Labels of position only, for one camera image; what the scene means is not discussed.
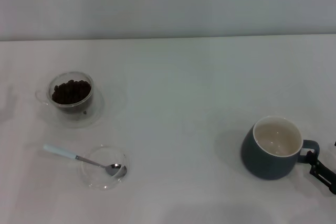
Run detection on dark grey ceramic mug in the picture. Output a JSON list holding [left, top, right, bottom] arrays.
[[240, 115, 320, 181]]

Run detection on blue handled metal spoon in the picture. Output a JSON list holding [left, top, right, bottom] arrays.
[[43, 144, 128, 177]]

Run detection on coffee beans pile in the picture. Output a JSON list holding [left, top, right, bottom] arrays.
[[51, 79, 92, 105]]

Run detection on small clear glass dish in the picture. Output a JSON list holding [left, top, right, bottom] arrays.
[[81, 144, 131, 191]]

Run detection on clear glass cup with handle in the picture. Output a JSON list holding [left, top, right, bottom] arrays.
[[35, 71, 95, 116]]

